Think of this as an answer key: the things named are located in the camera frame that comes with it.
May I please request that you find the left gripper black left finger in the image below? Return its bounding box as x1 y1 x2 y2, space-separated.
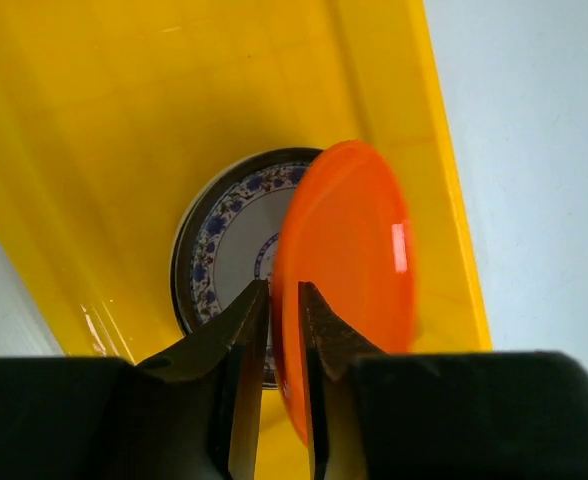
0 280 269 479

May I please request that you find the orange plate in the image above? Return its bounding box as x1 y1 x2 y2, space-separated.
271 140 416 442

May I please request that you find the yellow plastic bin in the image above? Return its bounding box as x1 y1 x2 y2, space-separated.
0 1 491 479

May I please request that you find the blue patterned plate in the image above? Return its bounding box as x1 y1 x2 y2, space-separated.
169 146 325 391

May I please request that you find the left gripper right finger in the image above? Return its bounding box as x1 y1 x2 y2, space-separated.
298 282 588 479

